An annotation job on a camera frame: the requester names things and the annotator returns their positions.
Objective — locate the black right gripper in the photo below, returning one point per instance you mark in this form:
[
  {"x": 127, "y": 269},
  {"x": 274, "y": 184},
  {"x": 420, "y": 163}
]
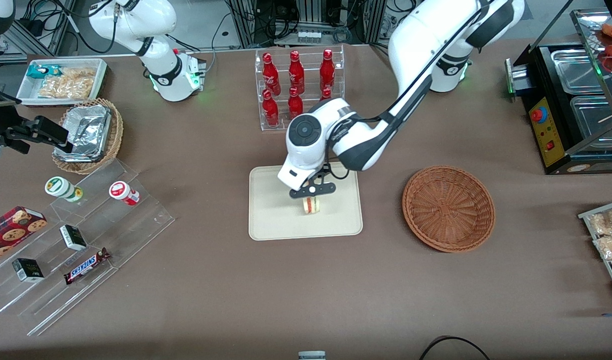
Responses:
[{"x": 6, "y": 121}]

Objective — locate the triangle sandwich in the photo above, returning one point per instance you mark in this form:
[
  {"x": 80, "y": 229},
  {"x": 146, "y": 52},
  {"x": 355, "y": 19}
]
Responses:
[{"x": 311, "y": 205}]

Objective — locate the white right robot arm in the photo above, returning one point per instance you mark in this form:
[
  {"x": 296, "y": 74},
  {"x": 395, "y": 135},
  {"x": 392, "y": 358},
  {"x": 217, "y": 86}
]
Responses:
[{"x": 160, "y": 65}]

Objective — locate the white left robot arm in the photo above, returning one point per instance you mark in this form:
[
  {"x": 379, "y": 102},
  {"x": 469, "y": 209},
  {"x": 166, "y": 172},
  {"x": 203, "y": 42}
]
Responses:
[{"x": 421, "y": 45}]

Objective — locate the beige plastic tray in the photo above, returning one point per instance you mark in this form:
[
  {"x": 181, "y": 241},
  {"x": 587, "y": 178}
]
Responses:
[{"x": 275, "y": 215}]

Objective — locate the small brown wicker basket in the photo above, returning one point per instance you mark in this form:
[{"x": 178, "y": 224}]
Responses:
[{"x": 113, "y": 135}]

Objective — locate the large round brown wicker basket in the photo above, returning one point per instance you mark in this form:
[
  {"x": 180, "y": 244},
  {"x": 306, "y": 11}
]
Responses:
[{"x": 448, "y": 207}]

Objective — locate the white rectangular snack bin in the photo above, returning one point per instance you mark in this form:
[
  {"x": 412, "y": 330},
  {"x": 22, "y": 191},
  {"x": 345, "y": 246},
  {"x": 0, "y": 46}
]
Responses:
[{"x": 25, "y": 92}]

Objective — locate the aluminium foil container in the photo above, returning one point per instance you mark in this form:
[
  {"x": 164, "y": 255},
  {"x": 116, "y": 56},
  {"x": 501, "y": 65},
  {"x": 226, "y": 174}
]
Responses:
[{"x": 85, "y": 131}]

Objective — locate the cup with green label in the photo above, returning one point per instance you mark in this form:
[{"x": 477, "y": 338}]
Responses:
[{"x": 60, "y": 188}]

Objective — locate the clear bag of chips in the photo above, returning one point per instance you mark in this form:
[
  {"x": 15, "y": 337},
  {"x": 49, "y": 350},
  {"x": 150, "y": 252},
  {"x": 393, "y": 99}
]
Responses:
[{"x": 68, "y": 84}]

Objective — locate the teal snack packet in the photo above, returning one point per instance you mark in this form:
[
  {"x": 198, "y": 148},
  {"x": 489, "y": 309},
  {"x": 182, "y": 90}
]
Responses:
[{"x": 41, "y": 71}]

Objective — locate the red cola bottle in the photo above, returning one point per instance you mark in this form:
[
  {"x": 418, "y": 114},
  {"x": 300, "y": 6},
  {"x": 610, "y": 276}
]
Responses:
[
  {"x": 270, "y": 72},
  {"x": 326, "y": 93},
  {"x": 327, "y": 70},
  {"x": 295, "y": 104},
  {"x": 270, "y": 109},
  {"x": 296, "y": 71}
]

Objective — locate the red cookie box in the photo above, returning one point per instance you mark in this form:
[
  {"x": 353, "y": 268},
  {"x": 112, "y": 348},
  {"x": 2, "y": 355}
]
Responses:
[{"x": 10, "y": 230}]

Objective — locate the cup with red label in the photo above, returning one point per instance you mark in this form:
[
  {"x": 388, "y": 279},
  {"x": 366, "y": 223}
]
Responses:
[{"x": 123, "y": 192}]

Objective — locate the small black box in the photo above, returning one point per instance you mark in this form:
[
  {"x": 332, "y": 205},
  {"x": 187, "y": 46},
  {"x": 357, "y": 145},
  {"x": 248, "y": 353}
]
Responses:
[
  {"x": 28, "y": 270},
  {"x": 73, "y": 237}
]

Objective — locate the clear acrylic stepped display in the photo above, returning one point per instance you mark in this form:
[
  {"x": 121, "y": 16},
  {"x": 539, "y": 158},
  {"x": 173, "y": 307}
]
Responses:
[{"x": 135, "y": 225}]

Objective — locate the clear acrylic bottle rack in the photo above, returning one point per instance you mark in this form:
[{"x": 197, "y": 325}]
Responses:
[{"x": 308, "y": 55}]

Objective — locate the Snickers chocolate bar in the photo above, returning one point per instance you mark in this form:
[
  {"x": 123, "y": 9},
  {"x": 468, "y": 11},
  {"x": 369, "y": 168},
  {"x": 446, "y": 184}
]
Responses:
[{"x": 85, "y": 266}]

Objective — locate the small grey device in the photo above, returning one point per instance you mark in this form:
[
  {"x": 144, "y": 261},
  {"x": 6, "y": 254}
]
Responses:
[{"x": 312, "y": 355}]

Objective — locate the black food warmer yellow panel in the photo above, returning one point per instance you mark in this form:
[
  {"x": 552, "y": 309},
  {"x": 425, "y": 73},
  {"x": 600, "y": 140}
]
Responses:
[{"x": 548, "y": 135}]

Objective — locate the steel warmer pan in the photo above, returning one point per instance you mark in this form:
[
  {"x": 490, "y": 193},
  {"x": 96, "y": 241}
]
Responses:
[
  {"x": 591, "y": 117},
  {"x": 576, "y": 70}
]

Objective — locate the clear bag of snacks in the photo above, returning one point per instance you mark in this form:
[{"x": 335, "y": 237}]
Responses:
[
  {"x": 608, "y": 221},
  {"x": 611, "y": 247}
]

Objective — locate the aluminium frame rack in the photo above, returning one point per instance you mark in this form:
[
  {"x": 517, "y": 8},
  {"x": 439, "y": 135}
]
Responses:
[{"x": 306, "y": 20}]

